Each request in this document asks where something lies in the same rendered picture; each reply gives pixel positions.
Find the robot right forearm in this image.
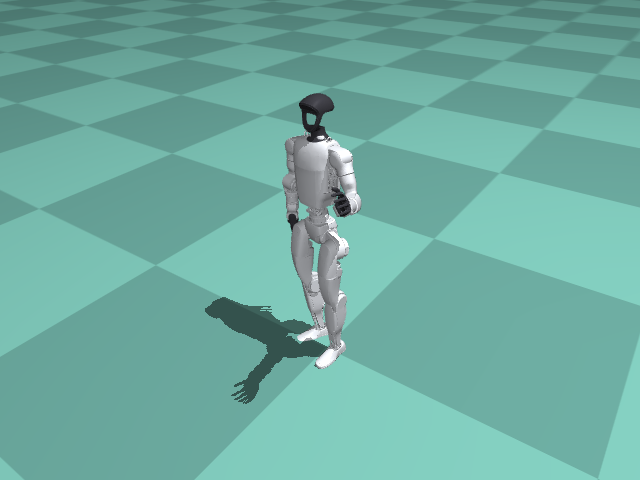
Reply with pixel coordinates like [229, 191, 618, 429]
[283, 186, 299, 220]

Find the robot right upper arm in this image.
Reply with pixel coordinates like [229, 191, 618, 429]
[282, 136, 300, 191]

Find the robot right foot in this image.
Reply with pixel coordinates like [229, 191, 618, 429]
[297, 322, 329, 341]

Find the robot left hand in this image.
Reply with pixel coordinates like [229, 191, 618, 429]
[331, 187, 351, 217]

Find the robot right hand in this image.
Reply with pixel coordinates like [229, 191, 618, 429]
[288, 214, 299, 231]

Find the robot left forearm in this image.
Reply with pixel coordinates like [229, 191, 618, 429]
[333, 194, 362, 217]

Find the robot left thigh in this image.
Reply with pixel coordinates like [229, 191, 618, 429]
[318, 231, 349, 309]

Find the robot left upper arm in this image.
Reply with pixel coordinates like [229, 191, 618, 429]
[328, 146, 357, 198]

